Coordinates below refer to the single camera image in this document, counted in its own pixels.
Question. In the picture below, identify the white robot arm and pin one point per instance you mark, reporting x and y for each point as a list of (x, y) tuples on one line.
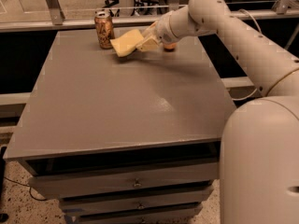
[(259, 161)]

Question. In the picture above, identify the yellow sponge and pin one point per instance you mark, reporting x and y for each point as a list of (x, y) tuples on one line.
[(126, 43)]

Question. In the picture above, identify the orange fruit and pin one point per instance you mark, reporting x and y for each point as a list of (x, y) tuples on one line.
[(170, 47)]

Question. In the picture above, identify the metal railing frame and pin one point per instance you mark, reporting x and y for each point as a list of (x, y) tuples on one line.
[(43, 15)]

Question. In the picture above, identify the orange soda can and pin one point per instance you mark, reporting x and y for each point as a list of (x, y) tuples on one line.
[(104, 29)]

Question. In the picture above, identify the grey drawer cabinet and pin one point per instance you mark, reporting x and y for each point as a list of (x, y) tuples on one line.
[(131, 140)]

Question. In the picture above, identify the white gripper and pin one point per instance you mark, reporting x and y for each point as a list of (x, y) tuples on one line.
[(162, 30)]

